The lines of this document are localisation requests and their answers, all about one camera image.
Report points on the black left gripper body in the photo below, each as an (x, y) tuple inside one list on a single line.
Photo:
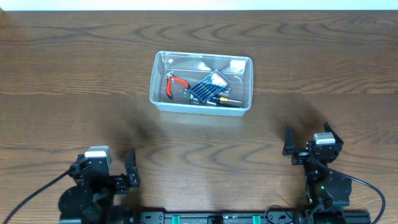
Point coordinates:
[(116, 180)]

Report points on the silver offset wrench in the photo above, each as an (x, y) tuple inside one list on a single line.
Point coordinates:
[(225, 91)]

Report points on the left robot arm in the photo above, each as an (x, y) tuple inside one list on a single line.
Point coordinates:
[(91, 200)]

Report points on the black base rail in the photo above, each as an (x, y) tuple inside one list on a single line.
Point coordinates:
[(273, 215)]

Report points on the red handled pliers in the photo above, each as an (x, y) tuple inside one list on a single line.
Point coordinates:
[(170, 77)]

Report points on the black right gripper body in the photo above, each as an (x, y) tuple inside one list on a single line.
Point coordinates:
[(310, 152)]

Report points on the clear plastic container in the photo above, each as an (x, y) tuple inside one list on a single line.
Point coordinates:
[(194, 67)]

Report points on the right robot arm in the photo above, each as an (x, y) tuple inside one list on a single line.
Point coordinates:
[(326, 191)]

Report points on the yellow black screwdriver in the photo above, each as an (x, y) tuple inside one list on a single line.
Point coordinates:
[(223, 99)]

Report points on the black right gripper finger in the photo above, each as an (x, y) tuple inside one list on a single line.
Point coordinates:
[(328, 129), (289, 145)]

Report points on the blue screwdriver bit case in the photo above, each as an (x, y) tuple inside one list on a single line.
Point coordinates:
[(210, 86)]

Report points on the claw hammer black handle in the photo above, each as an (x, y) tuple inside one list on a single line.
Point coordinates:
[(195, 101)]

